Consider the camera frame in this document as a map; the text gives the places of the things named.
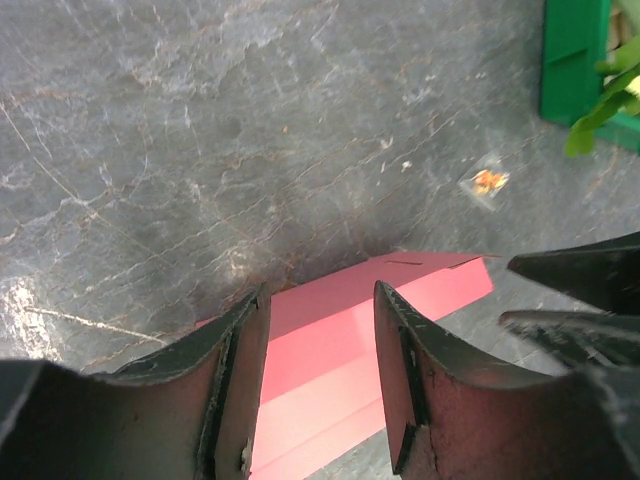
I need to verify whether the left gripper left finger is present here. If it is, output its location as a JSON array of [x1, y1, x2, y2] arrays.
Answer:
[[1, 287, 271, 479]]

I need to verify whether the small plastic snack packet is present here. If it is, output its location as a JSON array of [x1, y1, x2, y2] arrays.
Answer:
[[457, 153, 510, 212]]

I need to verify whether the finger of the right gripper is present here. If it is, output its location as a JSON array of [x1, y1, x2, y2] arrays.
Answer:
[[499, 310, 639, 367], [507, 233, 639, 315]]

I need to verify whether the toy bok choy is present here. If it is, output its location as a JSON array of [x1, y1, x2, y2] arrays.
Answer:
[[563, 0, 640, 159]]

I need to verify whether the pink paper box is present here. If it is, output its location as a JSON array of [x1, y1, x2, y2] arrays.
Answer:
[[194, 252, 501, 479]]

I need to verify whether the green plastic bin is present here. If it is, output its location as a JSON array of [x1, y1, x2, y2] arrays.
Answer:
[[539, 1, 639, 152]]

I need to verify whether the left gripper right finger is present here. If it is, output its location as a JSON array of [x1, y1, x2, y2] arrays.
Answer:
[[374, 282, 639, 479]]

